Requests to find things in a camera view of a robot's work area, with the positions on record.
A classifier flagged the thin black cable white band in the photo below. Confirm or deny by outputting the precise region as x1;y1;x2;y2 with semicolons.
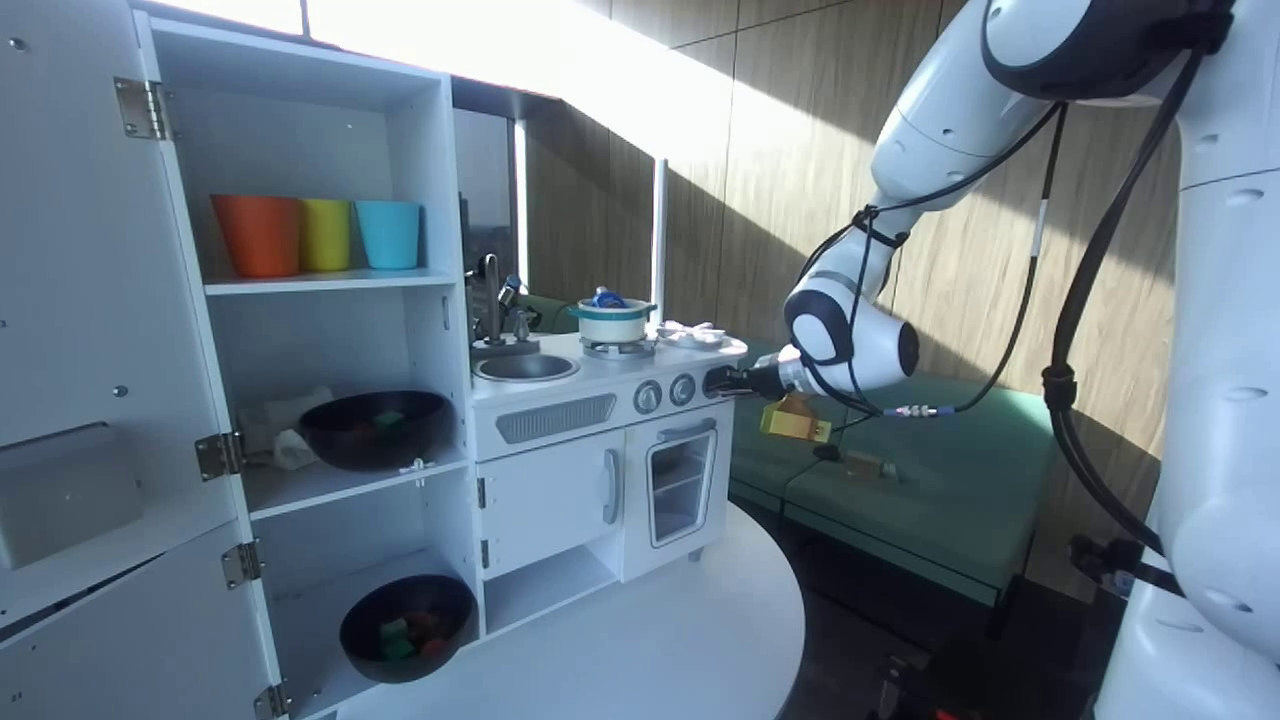
877;103;1071;420

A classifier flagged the orange plastic cup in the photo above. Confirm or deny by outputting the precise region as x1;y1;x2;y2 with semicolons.
209;191;309;284

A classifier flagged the blue plastic cup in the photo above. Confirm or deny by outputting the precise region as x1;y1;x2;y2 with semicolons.
353;197;428;278

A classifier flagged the dark toy faucet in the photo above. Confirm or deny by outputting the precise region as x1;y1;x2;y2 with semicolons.
470;247;534;355

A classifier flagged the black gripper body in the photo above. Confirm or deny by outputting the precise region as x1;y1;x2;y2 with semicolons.
734;355;793;405

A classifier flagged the yellow green plastic cup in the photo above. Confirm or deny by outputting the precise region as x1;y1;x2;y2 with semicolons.
301;197;355;278

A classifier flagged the white pot blue lid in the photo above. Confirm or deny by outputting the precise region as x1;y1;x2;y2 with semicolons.
573;284;660;355

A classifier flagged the white toy item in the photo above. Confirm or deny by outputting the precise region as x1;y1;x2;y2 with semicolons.
254;390;332;473

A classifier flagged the small white cabinet door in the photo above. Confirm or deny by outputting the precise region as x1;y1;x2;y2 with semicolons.
0;517;287;720

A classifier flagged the white toy kitchen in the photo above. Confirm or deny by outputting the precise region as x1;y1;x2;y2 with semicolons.
0;0;753;720

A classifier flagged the black bowl with toys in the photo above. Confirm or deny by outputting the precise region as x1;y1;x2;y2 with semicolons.
335;573;480;689

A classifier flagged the green padded bench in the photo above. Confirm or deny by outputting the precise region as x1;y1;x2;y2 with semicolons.
729;373;1061;612

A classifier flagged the black toy pan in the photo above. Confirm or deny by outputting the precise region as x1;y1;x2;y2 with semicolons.
293;390;460;476

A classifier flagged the dark round toy sink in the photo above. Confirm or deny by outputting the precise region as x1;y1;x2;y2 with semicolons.
470;350;577;384

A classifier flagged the brown connector piece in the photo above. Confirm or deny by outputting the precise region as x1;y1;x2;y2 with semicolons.
812;439;913;487

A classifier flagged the yellowish tan block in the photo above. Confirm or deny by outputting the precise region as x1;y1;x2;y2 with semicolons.
755;402;839;450

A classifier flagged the white cupboard door with handle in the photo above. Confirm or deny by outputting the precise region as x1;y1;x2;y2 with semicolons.
476;427;632;580

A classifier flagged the thick black cable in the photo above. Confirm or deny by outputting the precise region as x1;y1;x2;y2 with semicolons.
1039;43;1237;596

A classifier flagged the large white cabinet door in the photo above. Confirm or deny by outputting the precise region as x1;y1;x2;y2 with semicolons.
0;0;254;631

